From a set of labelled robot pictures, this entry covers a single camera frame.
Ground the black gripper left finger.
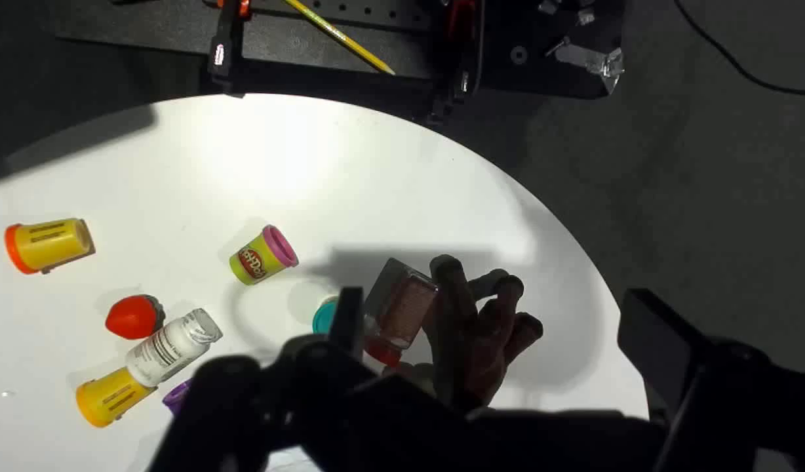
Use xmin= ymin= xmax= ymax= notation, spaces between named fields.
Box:
xmin=148 ymin=335 xmax=372 ymax=472

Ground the yellow pencil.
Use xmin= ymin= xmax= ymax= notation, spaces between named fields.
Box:
xmin=285 ymin=0 xmax=396 ymax=77

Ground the brown plush moose toy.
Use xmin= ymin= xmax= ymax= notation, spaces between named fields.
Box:
xmin=424 ymin=254 xmax=542 ymax=411

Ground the yellow play dough tub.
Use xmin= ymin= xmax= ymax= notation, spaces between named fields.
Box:
xmin=76 ymin=368 xmax=153 ymax=428

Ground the teal lidded tub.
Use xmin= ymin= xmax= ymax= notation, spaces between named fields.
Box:
xmin=312 ymin=296 xmax=338 ymax=334

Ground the yellow tub with orange lid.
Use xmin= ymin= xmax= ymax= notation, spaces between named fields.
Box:
xmin=4 ymin=217 xmax=94 ymax=275

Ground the white pill bottle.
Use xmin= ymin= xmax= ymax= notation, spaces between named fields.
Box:
xmin=127 ymin=310 xmax=224 ymax=388

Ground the red plastic cap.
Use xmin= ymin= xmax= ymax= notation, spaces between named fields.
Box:
xmin=105 ymin=293 xmax=166 ymax=342

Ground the yellow tub with pink lid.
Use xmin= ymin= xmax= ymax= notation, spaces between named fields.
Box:
xmin=229 ymin=225 xmax=299 ymax=285

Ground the black cable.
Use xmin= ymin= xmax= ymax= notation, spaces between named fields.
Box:
xmin=675 ymin=0 xmax=805 ymax=101

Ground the black mounting rail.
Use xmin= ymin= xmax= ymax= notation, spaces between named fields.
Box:
xmin=47 ymin=0 xmax=628 ymax=97

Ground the purple plastic tub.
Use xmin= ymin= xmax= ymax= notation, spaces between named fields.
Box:
xmin=164 ymin=381 xmax=192 ymax=414

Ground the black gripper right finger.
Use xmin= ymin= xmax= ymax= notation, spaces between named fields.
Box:
xmin=620 ymin=288 xmax=805 ymax=472

